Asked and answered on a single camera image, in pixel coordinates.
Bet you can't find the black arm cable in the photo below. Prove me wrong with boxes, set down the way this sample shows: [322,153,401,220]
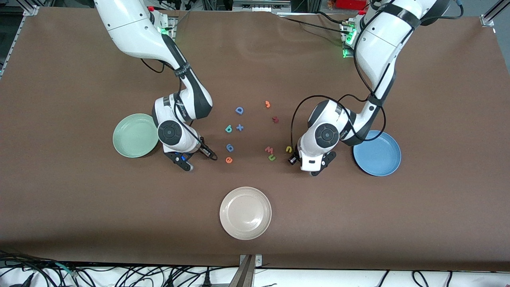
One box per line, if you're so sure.
[140,58,208,150]
[290,0,465,160]

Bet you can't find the teal floor cable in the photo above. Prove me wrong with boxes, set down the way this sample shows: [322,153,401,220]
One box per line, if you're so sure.
[55,262,77,278]

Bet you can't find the small metal bracket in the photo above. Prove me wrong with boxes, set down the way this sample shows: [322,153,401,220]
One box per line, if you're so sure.
[239,254,263,267]

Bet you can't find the aluminium post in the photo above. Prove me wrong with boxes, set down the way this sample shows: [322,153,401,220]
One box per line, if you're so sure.
[229,254,256,287]

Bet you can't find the red box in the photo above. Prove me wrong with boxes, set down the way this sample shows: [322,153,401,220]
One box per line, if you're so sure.
[335,0,369,10]

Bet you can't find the beige plate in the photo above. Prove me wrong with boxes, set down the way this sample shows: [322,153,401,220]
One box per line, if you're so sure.
[219,187,273,240]

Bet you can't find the aluminium frame profile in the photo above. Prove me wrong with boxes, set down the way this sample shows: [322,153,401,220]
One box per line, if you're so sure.
[232,0,292,12]

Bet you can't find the mint green plate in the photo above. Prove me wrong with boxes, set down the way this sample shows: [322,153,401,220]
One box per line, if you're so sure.
[112,113,160,159]

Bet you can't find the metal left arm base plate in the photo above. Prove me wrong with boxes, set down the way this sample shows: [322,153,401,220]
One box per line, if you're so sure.
[340,20,357,59]

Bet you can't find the black table cable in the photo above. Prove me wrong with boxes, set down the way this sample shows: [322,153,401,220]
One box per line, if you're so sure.
[275,13,347,33]
[315,11,351,26]

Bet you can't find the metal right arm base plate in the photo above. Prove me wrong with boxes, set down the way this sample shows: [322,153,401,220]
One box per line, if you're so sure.
[159,16,177,40]

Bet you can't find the blue plate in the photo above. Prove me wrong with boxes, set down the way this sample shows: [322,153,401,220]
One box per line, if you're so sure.
[353,130,402,177]

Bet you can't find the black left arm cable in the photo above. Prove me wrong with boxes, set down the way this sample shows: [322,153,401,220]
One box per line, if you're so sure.
[290,0,465,160]

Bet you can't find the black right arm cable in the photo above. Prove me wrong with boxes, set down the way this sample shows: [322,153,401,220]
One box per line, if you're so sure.
[140,58,208,150]

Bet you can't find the aluminium corner profile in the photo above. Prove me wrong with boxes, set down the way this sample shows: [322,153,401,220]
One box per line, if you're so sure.
[480,0,510,28]
[0,4,40,78]

